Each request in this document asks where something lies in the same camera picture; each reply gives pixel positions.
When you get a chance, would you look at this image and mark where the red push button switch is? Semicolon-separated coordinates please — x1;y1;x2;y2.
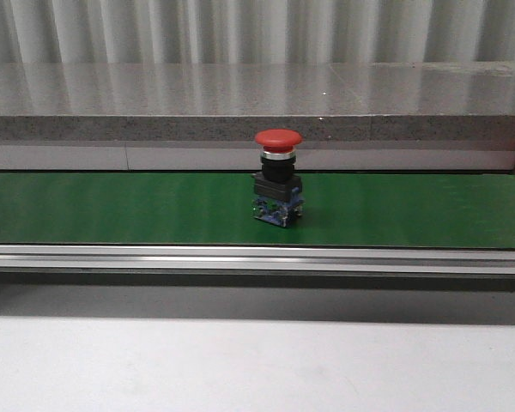
252;129;304;227

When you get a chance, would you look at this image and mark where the green conveyor belt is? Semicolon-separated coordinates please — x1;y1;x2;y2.
0;172;515;249

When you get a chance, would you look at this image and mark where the grey granite counter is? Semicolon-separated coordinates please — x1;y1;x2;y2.
0;62;515;172

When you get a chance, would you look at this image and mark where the white pleated curtain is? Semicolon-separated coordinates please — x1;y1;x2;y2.
0;1;515;64

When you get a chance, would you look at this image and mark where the aluminium conveyor frame rail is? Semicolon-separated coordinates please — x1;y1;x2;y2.
0;245;515;276

